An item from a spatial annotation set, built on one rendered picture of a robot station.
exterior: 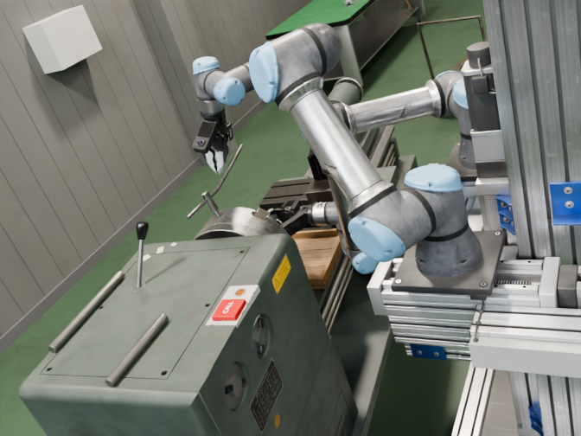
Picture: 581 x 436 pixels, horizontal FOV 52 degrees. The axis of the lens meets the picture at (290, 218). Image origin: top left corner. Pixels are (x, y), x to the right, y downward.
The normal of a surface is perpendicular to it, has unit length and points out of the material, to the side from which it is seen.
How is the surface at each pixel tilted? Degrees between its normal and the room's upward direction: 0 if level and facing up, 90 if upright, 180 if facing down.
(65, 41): 90
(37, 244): 90
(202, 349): 0
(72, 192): 90
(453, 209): 92
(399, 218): 55
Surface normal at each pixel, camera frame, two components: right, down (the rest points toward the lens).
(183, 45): 0.87, -0.02
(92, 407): -0.32, 0.54
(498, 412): -0.29, -0.83
